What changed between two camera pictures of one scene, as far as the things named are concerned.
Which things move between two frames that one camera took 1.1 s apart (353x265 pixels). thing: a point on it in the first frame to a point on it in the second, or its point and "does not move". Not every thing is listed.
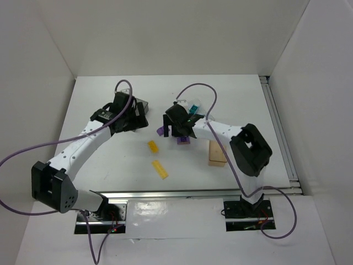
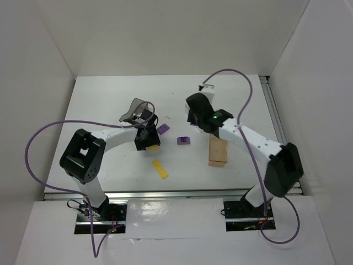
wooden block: x=216 y=157 does not move
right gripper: x=171 y=125 to x=193 y=116
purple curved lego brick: x=160 y=131 does not move
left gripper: x=138 y=114 to x=149 y=141
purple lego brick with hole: x=183 y=140 does not move
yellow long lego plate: x=160 y=169 does not move
